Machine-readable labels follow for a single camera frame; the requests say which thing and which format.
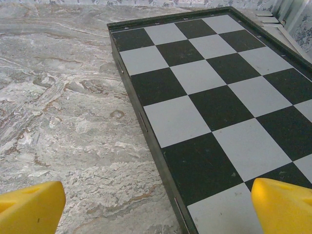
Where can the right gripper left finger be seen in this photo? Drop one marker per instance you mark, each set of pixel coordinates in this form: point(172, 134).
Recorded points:
point(29, 209)

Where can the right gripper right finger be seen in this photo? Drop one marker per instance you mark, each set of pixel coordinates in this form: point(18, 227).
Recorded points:
point(285, 209)

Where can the black white checkerboard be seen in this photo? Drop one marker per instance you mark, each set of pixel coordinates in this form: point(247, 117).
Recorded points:
point(219, 109)

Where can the aluminium side rail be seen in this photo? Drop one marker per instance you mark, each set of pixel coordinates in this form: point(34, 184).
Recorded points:
point(278, 26)

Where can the aluminium frame post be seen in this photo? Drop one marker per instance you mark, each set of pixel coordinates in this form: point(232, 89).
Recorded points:
point(286, 9)

